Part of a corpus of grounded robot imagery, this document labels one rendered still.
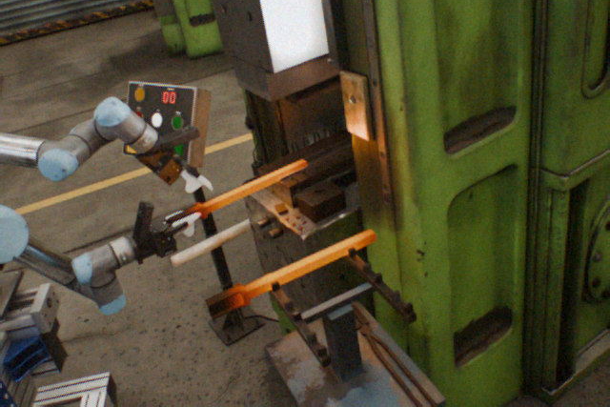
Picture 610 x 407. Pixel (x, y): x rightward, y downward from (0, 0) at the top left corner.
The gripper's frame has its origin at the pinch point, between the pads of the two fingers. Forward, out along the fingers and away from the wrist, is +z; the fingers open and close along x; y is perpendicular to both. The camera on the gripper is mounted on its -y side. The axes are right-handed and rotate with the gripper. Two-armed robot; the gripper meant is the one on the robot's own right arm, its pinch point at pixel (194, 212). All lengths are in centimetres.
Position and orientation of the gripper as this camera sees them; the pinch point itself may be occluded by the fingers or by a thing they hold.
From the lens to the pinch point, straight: 170.9
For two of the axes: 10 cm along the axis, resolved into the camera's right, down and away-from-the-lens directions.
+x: 5.4, 3.4, -7.7
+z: 8.3, -3.8, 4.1
